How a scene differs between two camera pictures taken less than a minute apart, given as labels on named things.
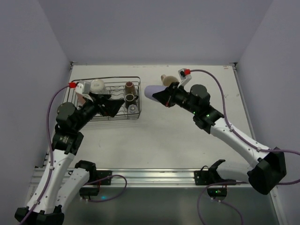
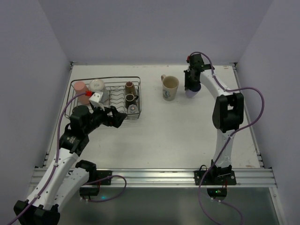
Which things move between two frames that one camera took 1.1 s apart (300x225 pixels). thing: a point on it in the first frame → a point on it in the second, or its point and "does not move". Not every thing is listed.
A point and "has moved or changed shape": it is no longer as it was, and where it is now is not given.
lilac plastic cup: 150,90 has moved or changed shape
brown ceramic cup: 130,88 does not move
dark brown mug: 131,99 does not move
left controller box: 89,191 does not move
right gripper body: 172,94 → 192,79
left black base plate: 102,174 does not move
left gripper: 100,106 → 112,116
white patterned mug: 97,86 does not move
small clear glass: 132,109 does not move
